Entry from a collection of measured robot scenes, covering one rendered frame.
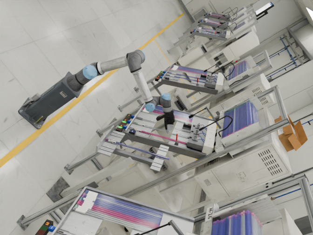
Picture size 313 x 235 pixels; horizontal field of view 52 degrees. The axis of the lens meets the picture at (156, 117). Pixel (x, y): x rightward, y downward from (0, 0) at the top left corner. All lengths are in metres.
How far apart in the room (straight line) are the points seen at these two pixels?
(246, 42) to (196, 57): 1.08
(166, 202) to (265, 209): 1.38
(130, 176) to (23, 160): 0.92
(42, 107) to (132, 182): 1.05
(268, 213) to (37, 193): 1.81
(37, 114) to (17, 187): 0.68
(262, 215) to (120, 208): 0.81
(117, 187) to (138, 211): 1.10
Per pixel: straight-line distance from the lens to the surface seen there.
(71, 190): 2.86
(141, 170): 2.86
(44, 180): 2.91
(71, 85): 2.75
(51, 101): 2.90
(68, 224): 1.91
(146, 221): 1.94
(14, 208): 2.67
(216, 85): 3.94
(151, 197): 3.01
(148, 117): 3.03
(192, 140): 2.69
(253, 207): 1.81
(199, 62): 7.24
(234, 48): 7.12
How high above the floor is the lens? 2.12
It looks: 25 degrees down
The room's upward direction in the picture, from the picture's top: 60 degrees clockwise
